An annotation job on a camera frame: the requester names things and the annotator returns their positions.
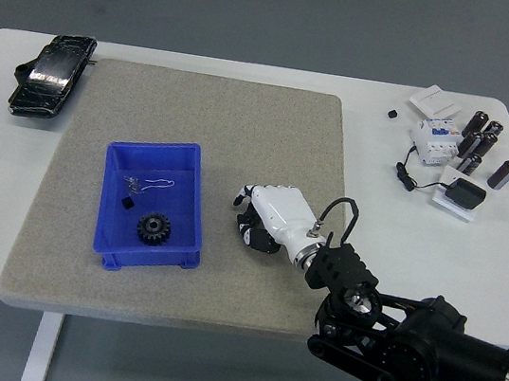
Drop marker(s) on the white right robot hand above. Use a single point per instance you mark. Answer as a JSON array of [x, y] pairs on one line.
[[280, 209]]

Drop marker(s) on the blue plastic box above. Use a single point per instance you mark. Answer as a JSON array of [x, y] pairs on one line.
[[182, 227]]

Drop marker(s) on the large black gear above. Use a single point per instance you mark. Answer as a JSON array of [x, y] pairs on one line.
[[154, 229]]

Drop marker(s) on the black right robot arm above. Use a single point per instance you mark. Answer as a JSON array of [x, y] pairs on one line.
[[427, 350]]

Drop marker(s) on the grey-brown mat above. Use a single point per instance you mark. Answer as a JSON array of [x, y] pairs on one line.
[[245, 127]]

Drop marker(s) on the small black cube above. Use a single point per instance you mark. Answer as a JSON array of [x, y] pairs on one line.
[[393, 114], [128, 203]]

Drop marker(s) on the clear bag of screws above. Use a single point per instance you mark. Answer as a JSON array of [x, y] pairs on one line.
[[131, 185]]

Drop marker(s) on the white circuit breaker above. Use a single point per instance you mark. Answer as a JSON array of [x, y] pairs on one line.
[[434, 143]]

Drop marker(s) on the black power adapter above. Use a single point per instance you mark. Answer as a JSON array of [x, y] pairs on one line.
[[466, 194]]

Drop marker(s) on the dark brown cylindrical capacitor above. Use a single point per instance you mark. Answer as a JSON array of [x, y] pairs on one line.
[[470, 164], [495, 128], [503, 175], [485, 144], [469, 145], [476, 124]]

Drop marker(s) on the black wrapped device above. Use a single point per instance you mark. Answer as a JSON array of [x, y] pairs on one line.
[[51, 74]]

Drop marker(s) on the white table leg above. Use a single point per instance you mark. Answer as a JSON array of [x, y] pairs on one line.
[[41, 350]]

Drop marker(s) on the white switch panel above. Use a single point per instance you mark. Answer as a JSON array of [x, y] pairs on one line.
[[435, 101]]

